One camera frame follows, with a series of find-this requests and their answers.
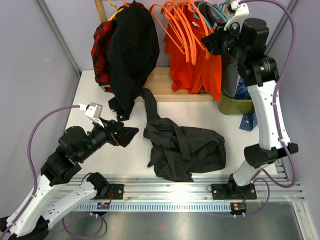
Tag dark grey striped shirt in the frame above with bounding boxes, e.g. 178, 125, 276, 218
141, 88, 227, 182

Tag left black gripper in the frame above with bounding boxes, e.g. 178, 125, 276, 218
78, 116, 140, 162

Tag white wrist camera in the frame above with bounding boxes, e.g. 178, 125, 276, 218
79, 102, 104, 127
223, 0, 250, 31

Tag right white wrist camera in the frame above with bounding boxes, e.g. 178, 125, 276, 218
223, 0, 250, 31

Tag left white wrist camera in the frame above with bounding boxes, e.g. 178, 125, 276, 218
79, 102, 104, 127

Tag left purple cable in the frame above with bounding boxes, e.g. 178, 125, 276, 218
0, 104, 81, 240

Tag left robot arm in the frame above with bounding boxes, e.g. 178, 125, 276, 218
0, 120, 139, 240

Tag orange t-shirt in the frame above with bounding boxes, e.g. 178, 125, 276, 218
164, 6, 222, 102

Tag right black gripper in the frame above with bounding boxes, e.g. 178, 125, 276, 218
202, 21, 248, 63

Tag orange hanger of blue shirt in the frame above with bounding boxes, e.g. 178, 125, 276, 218
149, 3, 190, 62

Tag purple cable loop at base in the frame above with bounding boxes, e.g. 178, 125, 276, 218
61, 212, 109, 238

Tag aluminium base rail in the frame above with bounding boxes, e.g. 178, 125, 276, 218
54, 159, 307, 213

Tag red black plaid shirt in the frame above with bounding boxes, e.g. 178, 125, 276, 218
91, 20, 117, 93

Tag blue checked shirt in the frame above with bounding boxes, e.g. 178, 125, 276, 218
234, 77, 258, 132

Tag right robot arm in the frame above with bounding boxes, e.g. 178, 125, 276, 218
201, 18, 299, 200

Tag wooden clothes rack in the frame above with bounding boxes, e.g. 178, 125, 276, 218
95, 0, 215, 102

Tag yellow hanger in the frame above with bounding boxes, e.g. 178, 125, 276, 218
108, 0, 125, 21

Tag empty orange hanger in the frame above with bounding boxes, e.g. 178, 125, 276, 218
164, 0, 192, 64
174, 0, 197, 65

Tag green laundry basket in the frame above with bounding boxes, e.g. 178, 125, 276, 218
217, 93, 255, 115

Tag teal hanger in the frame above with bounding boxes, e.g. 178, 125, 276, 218
195, 0, 231, 29

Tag grey t-shirt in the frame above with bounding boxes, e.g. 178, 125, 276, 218
221, 54, 240, 98

